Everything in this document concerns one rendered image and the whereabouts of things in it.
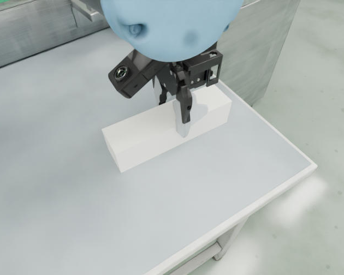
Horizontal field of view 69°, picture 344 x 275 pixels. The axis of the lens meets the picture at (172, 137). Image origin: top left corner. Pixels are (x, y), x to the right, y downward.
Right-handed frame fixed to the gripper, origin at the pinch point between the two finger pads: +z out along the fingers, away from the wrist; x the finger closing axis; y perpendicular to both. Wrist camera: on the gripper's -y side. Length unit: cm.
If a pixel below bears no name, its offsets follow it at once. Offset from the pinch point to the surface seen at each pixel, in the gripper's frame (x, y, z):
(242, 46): 36, 55, 21
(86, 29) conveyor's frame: 44.3, -1.7, 1.9
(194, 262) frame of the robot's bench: -14, 1, 59
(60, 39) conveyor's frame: 43.2, -9.4, 2.0
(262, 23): 38, 65, 15
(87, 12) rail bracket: 35.1, -2.3, -6.8
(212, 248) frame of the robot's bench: -14, 9, 59
